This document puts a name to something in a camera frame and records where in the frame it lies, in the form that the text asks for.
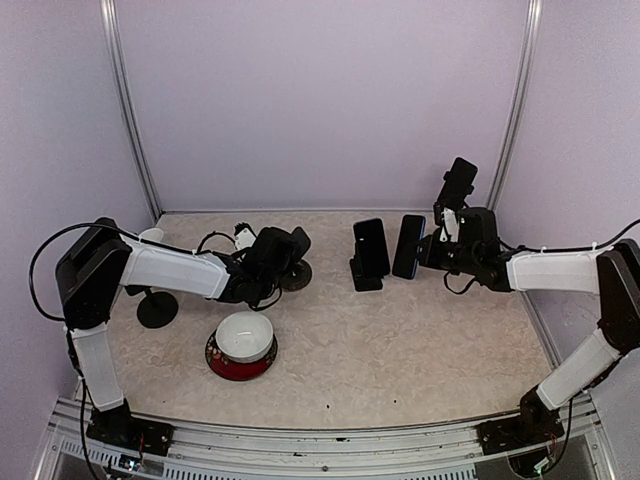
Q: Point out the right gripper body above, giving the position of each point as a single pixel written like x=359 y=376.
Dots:
x=437 y=259

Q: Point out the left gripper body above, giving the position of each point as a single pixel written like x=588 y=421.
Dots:
x=282 y=273

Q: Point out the round-base plate phone stand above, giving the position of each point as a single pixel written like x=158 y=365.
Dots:
x=297 y=278

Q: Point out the blue-edged black smartphone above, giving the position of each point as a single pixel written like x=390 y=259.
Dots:
x=371 y=248

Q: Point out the black folding phone stand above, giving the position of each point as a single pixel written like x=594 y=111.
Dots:
x=367 y=280

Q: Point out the black pole phone stand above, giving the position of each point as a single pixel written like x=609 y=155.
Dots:
x=457 y=186
x=156 y=309

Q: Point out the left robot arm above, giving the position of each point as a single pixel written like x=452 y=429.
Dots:
x=106 y=258

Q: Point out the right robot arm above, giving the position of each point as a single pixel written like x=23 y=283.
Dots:
x=467 y=242

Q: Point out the white ceramic bowl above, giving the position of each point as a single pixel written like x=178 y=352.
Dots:
x=245 y=337

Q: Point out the red floral plate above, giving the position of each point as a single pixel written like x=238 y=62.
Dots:
x=226 y=368

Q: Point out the light blue mug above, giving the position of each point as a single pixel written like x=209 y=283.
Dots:
x=154 y=235

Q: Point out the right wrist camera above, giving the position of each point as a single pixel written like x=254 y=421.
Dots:
x=446 y=219

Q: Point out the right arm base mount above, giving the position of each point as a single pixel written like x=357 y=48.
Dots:
x=534 y=424

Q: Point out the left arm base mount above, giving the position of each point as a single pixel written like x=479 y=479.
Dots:
x=119 y=427

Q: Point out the right aluminium frame post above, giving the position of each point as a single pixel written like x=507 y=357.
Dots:
x=518 y=101

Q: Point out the aluminium frame post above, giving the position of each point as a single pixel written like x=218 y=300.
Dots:
x=118 y=66
x=518 y=101

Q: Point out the left aluminium frame post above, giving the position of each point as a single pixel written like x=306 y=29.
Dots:
x=118 y=66

